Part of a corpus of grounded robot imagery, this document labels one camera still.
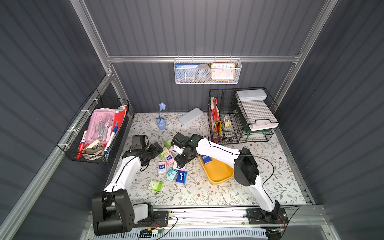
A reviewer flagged black wire side basket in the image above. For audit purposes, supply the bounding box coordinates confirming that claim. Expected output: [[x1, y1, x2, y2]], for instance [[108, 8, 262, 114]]
[[58, 92, 130, 165]]

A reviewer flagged yellow alarm clock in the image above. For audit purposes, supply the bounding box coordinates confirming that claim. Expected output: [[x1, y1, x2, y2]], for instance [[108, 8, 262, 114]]
[[211, 63, 236, 81]]

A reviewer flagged black wire desk organizer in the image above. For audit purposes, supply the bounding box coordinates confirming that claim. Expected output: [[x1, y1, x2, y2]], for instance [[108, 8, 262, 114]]
[[208, 87, 284, 145]]

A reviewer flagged pink Tempo tissue pack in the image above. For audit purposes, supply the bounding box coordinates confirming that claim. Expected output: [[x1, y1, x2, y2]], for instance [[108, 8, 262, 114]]
[[158, 162, 168, 174]]

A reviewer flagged red white marker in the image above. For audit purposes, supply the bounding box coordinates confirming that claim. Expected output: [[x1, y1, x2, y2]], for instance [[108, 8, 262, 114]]
[[76, 130, 88, 159]]

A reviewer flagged green tissue pack front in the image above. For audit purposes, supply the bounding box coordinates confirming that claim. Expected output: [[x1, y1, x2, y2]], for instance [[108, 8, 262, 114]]
[[148, 180, 164, 192]]

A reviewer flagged blue white marker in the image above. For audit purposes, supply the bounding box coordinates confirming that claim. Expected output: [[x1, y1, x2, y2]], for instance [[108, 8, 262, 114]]
[[104, 122, 119, 155]]

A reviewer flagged white box on organizer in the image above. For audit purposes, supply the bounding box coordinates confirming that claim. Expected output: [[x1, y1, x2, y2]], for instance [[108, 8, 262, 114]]
[[236, 89, 267, 102]]

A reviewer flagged checkered notebook stack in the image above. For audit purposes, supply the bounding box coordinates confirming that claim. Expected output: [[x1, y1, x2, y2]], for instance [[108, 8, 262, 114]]
[[238, 100, 279, 132]]

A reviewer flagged green tissue pack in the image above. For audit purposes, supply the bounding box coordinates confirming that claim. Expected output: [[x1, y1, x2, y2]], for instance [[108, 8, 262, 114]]
[[148, 180, 164, 192], [164, 139, 172, 149], [159, 147, 170, 159]]

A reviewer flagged tape roll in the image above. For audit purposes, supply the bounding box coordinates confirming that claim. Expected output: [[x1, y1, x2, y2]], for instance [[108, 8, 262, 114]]
[[195, 64, 211, 83]]

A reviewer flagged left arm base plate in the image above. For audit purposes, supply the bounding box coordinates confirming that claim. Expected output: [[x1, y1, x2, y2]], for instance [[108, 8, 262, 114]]
[[133, 211, 169, 228]]

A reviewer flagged teal tissue pack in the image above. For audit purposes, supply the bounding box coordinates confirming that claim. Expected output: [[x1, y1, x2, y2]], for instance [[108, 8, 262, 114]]
[[166, 168, 178, 182]]

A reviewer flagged green tissue pack middle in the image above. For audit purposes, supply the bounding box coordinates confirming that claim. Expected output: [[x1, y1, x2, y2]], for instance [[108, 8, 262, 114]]
[[159, 147, 170, 159]]

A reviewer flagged blue flower desk lamp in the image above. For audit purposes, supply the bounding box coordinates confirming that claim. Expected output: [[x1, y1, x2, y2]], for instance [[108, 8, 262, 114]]
[[157, 103, 167, 131]]

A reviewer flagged white wire wall basket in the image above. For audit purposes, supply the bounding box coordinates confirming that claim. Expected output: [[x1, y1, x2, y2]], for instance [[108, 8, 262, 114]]
[[174, 58, 242, 85]]

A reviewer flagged blue box in basket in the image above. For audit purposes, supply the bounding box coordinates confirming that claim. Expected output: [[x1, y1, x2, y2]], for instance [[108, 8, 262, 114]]
[[174, 63, 199, 85]]

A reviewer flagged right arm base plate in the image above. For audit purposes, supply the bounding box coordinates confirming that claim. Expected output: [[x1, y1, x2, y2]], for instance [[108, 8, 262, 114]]
[[246, 208, 289, 225]]

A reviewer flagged dark blue tissue pack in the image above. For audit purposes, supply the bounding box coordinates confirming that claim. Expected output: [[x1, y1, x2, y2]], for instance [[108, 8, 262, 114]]
[[176, 171, 188, 185], [201, 155, 213, 165]]

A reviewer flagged green tissue pack upper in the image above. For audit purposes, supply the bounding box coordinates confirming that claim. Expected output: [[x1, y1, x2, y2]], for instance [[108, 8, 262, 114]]
[[164, 139, 172, 149]]

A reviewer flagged yellow plastic storage box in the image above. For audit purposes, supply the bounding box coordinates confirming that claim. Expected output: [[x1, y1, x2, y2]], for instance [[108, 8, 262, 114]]
[[199, 156, 235, 185]]

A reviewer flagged white rectangular plastic case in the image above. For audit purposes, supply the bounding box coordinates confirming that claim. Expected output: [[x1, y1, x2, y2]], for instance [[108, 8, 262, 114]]
[[179, 108, 203, 126]]

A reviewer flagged floral table mat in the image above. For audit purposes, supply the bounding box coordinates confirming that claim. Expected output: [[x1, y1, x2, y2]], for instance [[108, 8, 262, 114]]
[[101, 112, 308, 208]]

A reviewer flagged beige stapler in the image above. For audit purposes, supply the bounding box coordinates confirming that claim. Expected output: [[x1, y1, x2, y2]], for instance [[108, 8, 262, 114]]
[[84, 140, 105, 155]]

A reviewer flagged pink pencil case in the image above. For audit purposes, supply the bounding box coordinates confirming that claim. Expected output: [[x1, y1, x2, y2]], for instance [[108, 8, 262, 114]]
[[86, 109, 116, 146]]

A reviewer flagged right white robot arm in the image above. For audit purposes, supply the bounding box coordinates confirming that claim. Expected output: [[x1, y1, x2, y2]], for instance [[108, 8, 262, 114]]
[[171, 133, 281, 219]]

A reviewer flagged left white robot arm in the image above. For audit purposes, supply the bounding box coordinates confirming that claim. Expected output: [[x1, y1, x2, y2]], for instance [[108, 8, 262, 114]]
[[92, 135, 163, 236]]

